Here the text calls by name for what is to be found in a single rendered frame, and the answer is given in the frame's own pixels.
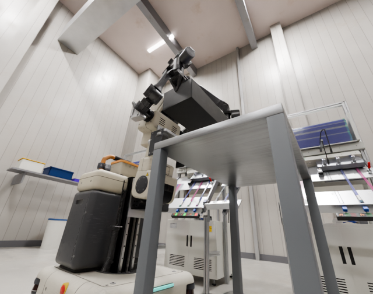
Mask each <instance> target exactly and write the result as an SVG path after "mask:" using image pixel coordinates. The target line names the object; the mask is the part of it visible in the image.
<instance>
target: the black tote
mask: <svg viewBox="0 0 373 294"><path fill-rule="evenodd" d="M163 112H164V113H166V114H167V115H168V116H170V117H171V118H172V119H174V120H175V121H176V122H178V123H179V124H181V125H182V126H183V127H185V128H186V129H187V130H189V131H194V130H198V129H201V128H204V127H207V126H210V125H213V124H216V123H220V122H222V121H225V120H229V119H228V118H227V117H226V115H225V114H224V113H223V112H222V111H221V110H220V109H219V108H218V107H217V106H216V105H215V103H214V102H213V101H212V100H211V99H210V97H209V96H208V95H207V94H206V93H205V92H204V91H203V90H202V89H201V88H200V87H199V85H198V84H197V83H196V82H195V81H194V80H193V79H192V78H191V79H189V80H187V81H185V82H184V83H182V84H180V85H179V88H178V90H177V91H176V92H175V90H174V88H173V89H171V90H169V91H167V92H165V94H164V100H163Z"/></svg>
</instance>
